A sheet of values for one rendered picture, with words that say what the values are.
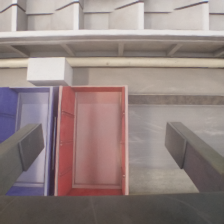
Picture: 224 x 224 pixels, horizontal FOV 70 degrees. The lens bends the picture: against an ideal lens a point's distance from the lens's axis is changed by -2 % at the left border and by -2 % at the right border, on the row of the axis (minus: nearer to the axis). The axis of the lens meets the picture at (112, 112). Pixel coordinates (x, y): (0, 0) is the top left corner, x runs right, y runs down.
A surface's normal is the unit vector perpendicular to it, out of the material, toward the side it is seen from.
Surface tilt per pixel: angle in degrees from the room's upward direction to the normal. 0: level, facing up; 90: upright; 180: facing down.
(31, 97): 29
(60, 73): 0
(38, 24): 10
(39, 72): 0
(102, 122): 0
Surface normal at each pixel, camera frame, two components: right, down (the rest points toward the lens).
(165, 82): -0.03, -0.14
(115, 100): -0.03, 0.35
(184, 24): -0.52, 0.02
